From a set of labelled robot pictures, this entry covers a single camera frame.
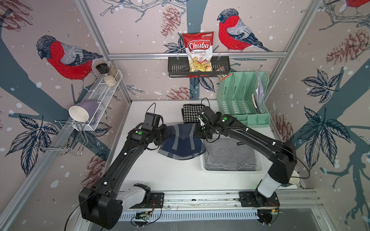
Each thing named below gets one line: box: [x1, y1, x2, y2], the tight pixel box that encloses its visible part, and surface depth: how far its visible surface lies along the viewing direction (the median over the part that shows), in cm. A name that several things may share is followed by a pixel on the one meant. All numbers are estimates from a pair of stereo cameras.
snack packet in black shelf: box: [215, 65, 232, 82], surface depth 92 cm
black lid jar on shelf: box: [95, 63, 110, 75], surface depth 81 cm
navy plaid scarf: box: [158, 123, 206, 160], surface depth 79 cm
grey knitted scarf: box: [203, 136, 258, 171], surface depth 83 cm
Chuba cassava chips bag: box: [182, 31, 215, 72], surface depth 84 cm
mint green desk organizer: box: [216, 71, 271, 128], surface depth 109 cm
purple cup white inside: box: [68, 99, 99, 123], surface depth 63 cm
